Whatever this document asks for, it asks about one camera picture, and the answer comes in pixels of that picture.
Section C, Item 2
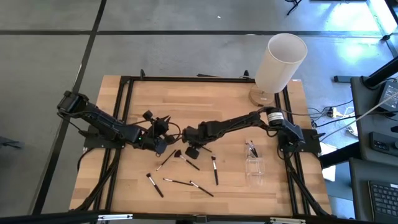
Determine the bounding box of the black makeup brush Solve print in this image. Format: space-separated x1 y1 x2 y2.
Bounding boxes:
190 180 215 197

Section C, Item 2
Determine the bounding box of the grey desk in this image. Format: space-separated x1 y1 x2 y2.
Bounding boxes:
350 75 398 159
348 157 398 224

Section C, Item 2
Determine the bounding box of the white cable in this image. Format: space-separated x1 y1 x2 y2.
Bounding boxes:
320 92 398 142

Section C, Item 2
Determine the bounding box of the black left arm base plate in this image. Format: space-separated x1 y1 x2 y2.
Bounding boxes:
83 124 129 149

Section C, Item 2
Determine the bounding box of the white shade wooden table lamp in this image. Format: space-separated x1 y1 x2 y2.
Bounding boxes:
248 32 308 108

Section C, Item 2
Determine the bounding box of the black monitor pole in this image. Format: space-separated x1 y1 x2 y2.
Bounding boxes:
363 55 398 90

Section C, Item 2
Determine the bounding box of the black left camera cable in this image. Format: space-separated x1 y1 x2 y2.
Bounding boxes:
169 122 183 138

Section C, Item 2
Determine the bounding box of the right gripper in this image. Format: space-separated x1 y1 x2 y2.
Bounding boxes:
182 124 206 161

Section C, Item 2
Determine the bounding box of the black chair base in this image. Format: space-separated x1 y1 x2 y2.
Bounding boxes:
285 0 303 16

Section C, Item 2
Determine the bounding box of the black keyboard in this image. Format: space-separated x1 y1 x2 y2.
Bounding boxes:
368 179 398 223

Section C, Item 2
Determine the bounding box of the silver rig bracket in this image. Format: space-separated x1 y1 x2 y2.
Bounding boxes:
97 213 134 222
269 217 307 224

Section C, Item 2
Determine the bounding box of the black control box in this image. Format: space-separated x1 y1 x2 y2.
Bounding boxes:
369 131 398 153

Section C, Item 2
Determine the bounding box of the clear acrylic organizer container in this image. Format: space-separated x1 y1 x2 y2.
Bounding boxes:
244 141 266 187

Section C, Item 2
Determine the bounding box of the white power strip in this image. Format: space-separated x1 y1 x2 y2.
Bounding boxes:
326 106 343 118

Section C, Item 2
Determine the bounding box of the black camera rig crossbar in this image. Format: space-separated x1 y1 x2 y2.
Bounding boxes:
0 210 398 224

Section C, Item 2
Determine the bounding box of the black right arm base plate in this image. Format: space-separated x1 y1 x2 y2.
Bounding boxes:
277 127 322 154

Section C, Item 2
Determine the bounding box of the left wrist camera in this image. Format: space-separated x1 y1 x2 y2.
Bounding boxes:
155 115 171 135

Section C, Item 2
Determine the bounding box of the black aluminium table frame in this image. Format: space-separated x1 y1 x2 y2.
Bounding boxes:
70 68 335 218

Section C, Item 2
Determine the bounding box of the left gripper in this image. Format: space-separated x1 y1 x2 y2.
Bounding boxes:
142 110 175 156

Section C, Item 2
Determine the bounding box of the black fan makeup brush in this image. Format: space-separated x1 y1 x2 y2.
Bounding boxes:
174 149 200 171

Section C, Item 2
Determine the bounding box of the black desk leg bar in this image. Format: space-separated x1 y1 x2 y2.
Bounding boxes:
320 142 371 169

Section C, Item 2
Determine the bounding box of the thick black makeup brush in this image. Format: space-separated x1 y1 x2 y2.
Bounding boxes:
146 172 165 198
211 156 220 186

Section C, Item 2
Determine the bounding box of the white paper sheet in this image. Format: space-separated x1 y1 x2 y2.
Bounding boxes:
319 141 339 183

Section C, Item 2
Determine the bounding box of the dark tablet device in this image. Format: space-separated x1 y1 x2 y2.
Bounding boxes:
377 80 398 113

